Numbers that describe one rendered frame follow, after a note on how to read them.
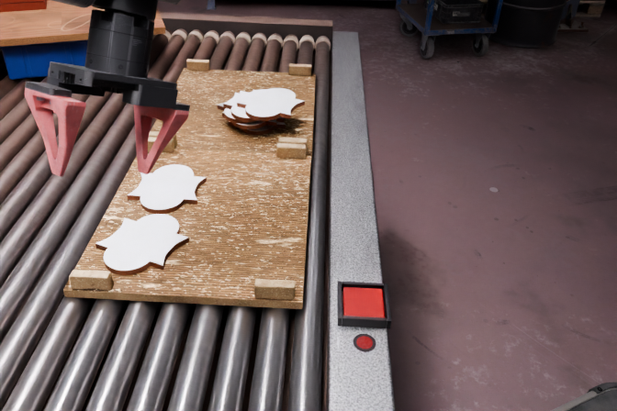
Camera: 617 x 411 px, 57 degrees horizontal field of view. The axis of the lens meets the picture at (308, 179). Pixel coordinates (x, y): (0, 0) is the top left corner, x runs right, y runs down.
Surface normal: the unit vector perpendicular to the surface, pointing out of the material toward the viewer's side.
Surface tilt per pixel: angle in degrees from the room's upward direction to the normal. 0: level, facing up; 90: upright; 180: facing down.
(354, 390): 0
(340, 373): 0
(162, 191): 0
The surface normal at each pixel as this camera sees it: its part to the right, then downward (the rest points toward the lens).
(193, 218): 0.04, -0.83
